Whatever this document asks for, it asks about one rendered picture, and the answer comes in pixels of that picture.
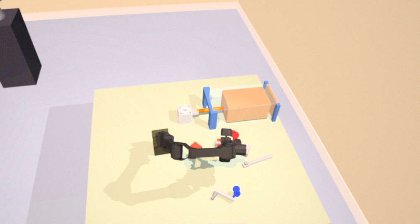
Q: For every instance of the crank handle with blue knob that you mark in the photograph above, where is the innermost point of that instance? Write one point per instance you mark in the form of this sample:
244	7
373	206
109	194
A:
236	190

